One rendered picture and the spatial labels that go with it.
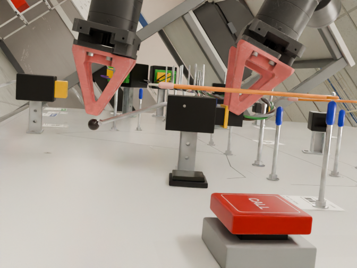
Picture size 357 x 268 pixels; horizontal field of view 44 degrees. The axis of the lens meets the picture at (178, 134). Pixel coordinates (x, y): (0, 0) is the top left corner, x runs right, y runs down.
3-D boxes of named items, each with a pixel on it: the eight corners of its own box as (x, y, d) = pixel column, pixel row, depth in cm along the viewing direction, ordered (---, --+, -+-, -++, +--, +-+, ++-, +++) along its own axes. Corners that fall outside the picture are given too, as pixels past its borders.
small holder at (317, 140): (322, 149, 83) (326, 110, 82) (332, 157, 74) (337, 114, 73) (297, 147, 84) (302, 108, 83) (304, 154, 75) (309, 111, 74)
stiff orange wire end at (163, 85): (147, 87, 38) (147, 80, 38) (334, 100, 41) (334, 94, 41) (148, 87, 37) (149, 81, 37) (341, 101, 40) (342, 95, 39)
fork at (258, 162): (252, 166, 60) (262, 60, 58) (249, 163, 62) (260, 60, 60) (266, 167, 60) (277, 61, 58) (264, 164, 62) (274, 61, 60)
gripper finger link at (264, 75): (248, 121, 58) (283, 58, 57) (257, 126, 51) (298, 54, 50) (203, 96, 58) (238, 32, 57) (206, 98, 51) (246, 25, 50)
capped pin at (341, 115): (341, 177, 56) (349, 110, 55) (329, 176, 57) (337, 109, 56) (340, 175, 58) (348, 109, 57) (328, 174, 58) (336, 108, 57)
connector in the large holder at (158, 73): (173, 85, 123) (175, 70, 123) (175, 86, 121) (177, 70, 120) (153, 84, 122) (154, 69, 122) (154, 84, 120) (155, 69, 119)
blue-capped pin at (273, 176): (265, 177, 53) (272, 105, 52) (277, 178, 53) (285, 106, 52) (268, 180, 51) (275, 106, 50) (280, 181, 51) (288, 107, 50)
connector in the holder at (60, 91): (56, 96, 79) (56, 80, 78) (67, 97, 79) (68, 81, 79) (53, 97, 75) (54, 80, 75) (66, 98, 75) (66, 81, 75)
